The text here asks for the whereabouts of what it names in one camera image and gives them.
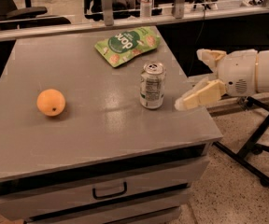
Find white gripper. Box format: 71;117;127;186
175;49;257;111

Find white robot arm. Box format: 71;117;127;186
175;21;269;111

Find silver 7up soda can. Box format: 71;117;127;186
140;62;166;109

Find black metal stand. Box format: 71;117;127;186
213;97;269;187

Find green snack bag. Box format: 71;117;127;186
94;27;160;68

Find clear plastic water bottle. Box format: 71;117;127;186
140;0;152;18

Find grey drawer cabinet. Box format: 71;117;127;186
0;32;221;224

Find orange fruit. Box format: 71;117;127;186
36;89;65;117

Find grey metal railing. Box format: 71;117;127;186
0;0;269;42

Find black office chair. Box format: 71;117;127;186
0;0;70;31

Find black drawer handle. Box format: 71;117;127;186
92;181;128;200

